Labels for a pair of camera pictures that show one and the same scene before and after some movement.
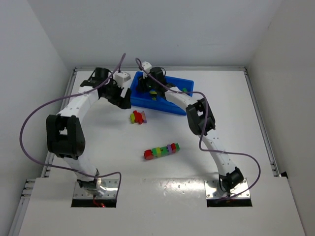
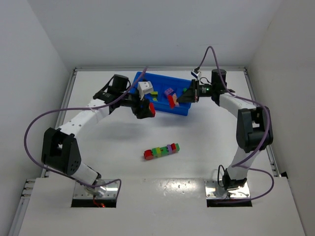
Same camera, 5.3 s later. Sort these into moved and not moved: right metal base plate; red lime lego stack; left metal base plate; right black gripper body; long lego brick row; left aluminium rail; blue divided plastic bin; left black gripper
Moved: left black gripper; red lime lego stack; right black gripper body
Not moved: long lego brick row; right metal base plate; blue divided plastic bin; left aluminium rail; left metal base plate
